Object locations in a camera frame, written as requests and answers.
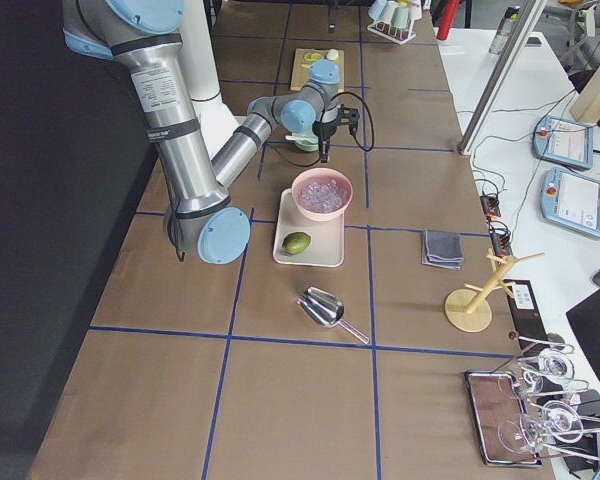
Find white cup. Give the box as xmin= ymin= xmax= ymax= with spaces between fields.
xmin=378 ymin=0 xmax=399 ymax=25

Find teach pendant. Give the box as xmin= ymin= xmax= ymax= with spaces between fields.
xmin=540 ymin=167 xmax=600 ymax=239
xmin=532 ymin=115 xmax=593 ymax=171

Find beige tray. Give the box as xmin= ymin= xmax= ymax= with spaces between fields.
xmin=273 ymin=188 xmax=345 ymax=267

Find grey folded cloth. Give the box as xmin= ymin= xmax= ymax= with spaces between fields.
xmin=421 ymin=230 xmax=464 ymax=270

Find bamboo cutting board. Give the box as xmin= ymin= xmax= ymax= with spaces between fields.
xmin=290 ymin=48 xmax=345 ymax=92

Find pink bowl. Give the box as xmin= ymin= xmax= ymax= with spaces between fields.
xmin=291 ymin=168 xmax=353 ymax=222

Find blue cup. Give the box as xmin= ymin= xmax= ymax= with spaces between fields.
xmin=391 ymin=1 xmax=410 ymax=30

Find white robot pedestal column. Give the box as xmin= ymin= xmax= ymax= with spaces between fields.
xmin=179 ymin=0 xmax=222 ymax=107

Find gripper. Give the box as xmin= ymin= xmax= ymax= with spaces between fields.
xmin=312 ymin=9 xmax=360 ymax=163

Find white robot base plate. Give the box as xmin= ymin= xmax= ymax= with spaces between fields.
xmin=192 ymin=101 xmax=244 ymax=158

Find metal ice scoop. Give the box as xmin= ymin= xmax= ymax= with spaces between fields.
xmin=296 ymin=286 xmax=370 ymax=345

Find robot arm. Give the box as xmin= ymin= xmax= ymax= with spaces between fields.
xmin=322 ymin=0 xmax=372 ymax=33
xmin=62 ymin=1 xmax=344 ymax=264

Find far teach pendant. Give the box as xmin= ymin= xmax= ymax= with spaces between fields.
xmin=532 ymin=115 xmax=593 ymax=171

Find white steamed bun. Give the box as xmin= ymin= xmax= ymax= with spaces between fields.
xmin=326 ymin=49 xmax=339 ymax=61

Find aluminium frame post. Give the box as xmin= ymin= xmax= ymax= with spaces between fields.
xmin=458 ymin=0 xmax=547 ymax=156

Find wine glass rack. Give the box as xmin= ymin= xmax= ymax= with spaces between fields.
xmin=464 ymin=331 xmax=600 ymax=469

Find wooden mug tree stand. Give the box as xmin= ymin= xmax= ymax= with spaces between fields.
xmin=444 ymin=248 xmax=544 ymax=333

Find near teach pendant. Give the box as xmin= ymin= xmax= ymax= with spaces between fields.
xmin=540 ymin=167 xmax=600 ymax=239

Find green lime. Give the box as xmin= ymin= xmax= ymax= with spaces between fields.
xmin=281 ymin=231 xmax=312 ymax=256

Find green bowl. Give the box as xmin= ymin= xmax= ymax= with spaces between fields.
xmin=289 ymin=131 xmax=318 ymax=152

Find wire cup rack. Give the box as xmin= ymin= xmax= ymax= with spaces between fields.
xmin=367 ymin=1 xmax=423 ymax=45

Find clear ice cubes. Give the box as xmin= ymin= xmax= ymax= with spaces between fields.
xmin=297 ymin=180 xmax=348 ymax=213

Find black power strip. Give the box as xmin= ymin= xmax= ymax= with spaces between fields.
xmin=480 ymin=193 xmax=512 ymax=257

